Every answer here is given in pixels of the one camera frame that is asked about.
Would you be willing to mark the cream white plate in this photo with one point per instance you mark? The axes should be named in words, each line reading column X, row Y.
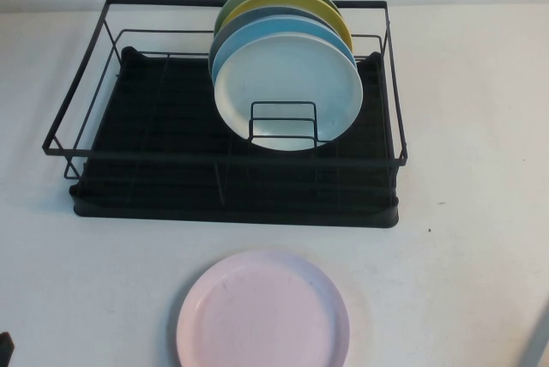
column 291, row 75

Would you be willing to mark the light blue plate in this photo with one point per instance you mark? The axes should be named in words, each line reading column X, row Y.
column 274, row 28

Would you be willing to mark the pink plate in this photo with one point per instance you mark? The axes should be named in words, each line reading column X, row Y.
column 261, row 315

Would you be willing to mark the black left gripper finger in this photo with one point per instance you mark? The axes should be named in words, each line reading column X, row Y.
column 6, row 343

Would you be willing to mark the dark blue plate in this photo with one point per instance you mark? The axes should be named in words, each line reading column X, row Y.
column 266, row 12

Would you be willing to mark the black plastic drip tray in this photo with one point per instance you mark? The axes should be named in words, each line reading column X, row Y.
column 171, row 214

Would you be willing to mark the yellow plate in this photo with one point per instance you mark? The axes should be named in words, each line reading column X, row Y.
column 300, row 0

